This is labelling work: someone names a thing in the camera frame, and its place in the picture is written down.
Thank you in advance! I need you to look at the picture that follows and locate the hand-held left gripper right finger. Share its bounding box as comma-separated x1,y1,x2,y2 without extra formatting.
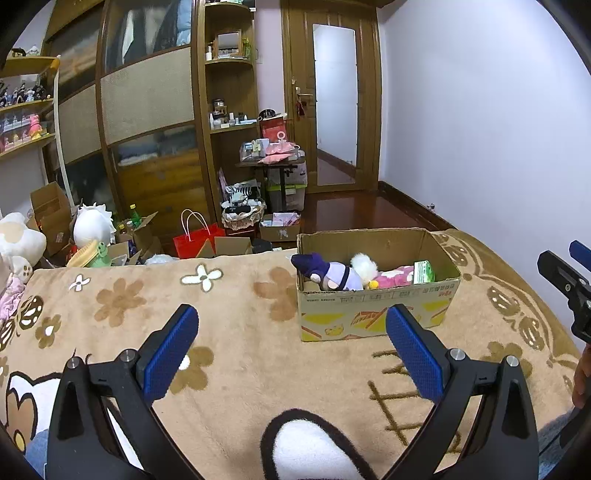
385,303,541,480

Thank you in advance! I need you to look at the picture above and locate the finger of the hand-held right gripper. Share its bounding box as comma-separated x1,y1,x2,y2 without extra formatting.
537,249,591,343
569,239,591,278

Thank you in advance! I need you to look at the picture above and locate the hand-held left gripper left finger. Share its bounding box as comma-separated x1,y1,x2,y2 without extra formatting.
46,303,204,480

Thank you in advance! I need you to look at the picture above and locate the printed cardboard box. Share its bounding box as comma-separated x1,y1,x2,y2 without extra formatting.
295,227,462,343

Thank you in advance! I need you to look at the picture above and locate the pink plush bear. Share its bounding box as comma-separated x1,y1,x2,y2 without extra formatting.
372,265,416,289

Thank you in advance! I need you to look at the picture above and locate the green tissue packet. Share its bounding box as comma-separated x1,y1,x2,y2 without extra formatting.
412,260,436,284

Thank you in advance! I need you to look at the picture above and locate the white fluffy plush toy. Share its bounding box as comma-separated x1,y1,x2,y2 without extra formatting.
350,253,381,289

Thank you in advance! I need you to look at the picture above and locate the purple plush doll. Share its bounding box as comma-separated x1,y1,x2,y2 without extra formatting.
291,251,365,291

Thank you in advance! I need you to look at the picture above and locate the person's right hand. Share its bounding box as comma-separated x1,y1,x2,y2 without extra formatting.
571,344,591,409

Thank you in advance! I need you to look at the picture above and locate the beige floral blanket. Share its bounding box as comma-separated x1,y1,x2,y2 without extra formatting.
0,228,587,480

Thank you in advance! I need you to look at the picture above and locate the red paper bag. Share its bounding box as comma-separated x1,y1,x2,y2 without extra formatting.
173,209,227,259

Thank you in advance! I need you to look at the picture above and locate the open brown cardboard box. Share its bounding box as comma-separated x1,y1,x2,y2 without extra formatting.
115,211,163,260

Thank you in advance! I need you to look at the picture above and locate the green frog toy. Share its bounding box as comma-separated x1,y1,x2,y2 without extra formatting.
89,240,112,268

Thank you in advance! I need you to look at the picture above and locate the flat cardboard box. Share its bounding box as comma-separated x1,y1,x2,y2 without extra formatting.
213,236,254,257

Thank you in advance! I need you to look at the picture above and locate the yellow slatted object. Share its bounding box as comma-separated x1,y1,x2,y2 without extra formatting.
66,244,99,268

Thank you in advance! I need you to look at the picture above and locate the white spiky-hair plush head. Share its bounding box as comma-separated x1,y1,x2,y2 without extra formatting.
73,203,117,247

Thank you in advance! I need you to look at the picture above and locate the wicker basket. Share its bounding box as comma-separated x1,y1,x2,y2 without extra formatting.
222,203,267,238

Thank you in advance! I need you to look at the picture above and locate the small cardboard box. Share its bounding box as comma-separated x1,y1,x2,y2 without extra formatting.
259,211,302,243

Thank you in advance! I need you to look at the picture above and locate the zebra plush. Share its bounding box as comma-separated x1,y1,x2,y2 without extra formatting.
222,182,262,209

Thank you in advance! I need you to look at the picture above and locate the tall open cardboard box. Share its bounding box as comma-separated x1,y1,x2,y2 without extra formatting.
30,181,78,258

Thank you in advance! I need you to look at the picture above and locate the white cat plush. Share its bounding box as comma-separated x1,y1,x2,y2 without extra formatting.
0,212,48,283

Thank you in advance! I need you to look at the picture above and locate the clear plastic storage bin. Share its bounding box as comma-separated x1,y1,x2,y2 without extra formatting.
267,159,308,213

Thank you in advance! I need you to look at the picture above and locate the small dark side table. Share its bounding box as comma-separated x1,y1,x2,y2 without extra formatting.
235,156,308,186

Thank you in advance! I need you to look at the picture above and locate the wooden corner shelf unit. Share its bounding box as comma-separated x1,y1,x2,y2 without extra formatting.
196,0,265,222

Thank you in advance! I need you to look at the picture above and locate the pink cloth pile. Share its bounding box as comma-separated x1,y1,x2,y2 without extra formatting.
256,140,298,166

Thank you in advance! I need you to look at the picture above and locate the long white stick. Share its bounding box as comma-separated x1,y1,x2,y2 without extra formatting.
51,56,75,206

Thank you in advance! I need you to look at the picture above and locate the wooden wardrobe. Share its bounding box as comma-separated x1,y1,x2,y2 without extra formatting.
44,0,218,232

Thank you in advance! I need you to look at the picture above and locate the wooden door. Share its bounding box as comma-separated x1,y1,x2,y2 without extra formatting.
281,0,382,195

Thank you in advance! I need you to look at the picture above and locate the wall shelf with figurines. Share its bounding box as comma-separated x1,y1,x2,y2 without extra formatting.
0,46,60,160

